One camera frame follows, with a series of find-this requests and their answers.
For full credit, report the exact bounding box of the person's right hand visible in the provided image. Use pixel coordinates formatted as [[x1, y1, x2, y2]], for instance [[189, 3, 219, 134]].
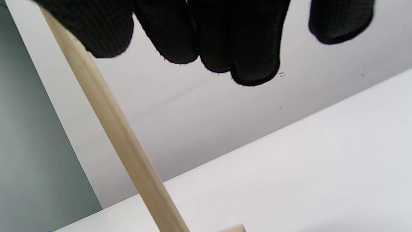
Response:
[[32, 0, 376, 87]]

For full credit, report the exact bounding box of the wooden rack with two posts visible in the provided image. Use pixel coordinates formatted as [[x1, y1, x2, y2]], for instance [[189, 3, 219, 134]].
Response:
[[40, 8, 248, 232]]

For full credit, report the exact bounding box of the grey partition panel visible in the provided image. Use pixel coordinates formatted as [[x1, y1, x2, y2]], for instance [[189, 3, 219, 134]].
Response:
[[0, 0, 103, 232]]

